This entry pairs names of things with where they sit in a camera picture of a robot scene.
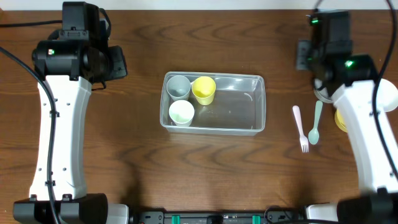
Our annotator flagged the grey plastic bowl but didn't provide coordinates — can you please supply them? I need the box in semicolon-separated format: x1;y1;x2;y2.
313;78;333;104

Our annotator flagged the grey plastic cup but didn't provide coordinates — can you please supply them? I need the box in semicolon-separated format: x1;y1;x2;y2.
167;75;191;101

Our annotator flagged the yellow plastic bowl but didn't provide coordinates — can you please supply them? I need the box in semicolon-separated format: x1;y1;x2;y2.
334;110;348;133

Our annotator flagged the white plastic cup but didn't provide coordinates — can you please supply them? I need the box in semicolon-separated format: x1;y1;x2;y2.
169;100;195;127

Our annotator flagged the mint green plastic spoon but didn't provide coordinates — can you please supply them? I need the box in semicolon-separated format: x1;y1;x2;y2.
308;100;323;145

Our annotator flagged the pink plastic fork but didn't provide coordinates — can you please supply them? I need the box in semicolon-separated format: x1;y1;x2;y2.
292;105;309;153

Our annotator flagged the yellow plastic cup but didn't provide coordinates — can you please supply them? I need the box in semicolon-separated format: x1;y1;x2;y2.
192;77;216;106

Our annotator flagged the white plastic bowl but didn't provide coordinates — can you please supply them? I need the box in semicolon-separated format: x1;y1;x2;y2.
377;79;398;112

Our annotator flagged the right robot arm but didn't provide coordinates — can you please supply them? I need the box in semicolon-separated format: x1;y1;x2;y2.
305;9;397;223

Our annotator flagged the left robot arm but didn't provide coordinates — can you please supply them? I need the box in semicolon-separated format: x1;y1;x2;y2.
13;2;129;223

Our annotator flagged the clear plastic container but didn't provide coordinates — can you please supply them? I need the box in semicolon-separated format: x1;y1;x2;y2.
160;72;266;136

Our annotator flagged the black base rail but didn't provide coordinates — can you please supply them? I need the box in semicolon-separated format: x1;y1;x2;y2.
127;208;304;224

